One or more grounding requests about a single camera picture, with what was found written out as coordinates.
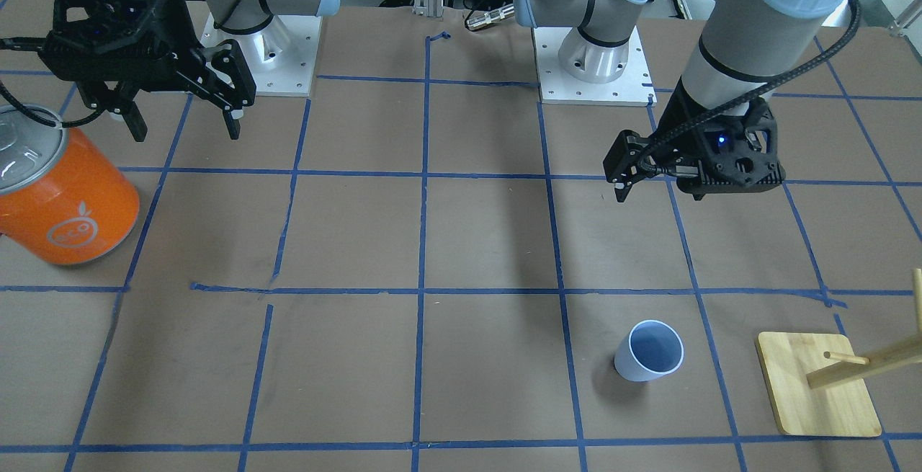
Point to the orange can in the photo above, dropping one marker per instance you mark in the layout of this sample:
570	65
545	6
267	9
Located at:
61	198

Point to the light blue cup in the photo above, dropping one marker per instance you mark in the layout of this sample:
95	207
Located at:
651	350

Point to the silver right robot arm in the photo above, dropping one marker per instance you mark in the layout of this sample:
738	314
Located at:
237	17

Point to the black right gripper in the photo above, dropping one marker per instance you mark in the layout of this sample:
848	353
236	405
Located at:
175	41

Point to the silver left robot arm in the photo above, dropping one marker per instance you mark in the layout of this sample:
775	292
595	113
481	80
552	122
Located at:
747	49

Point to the wooden cup rack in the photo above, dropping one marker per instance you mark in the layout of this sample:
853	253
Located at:
816	382

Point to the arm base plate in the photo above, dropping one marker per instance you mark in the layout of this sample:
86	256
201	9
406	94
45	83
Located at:
282	57
573	71

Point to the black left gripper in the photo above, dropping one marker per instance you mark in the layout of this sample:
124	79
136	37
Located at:
677	125

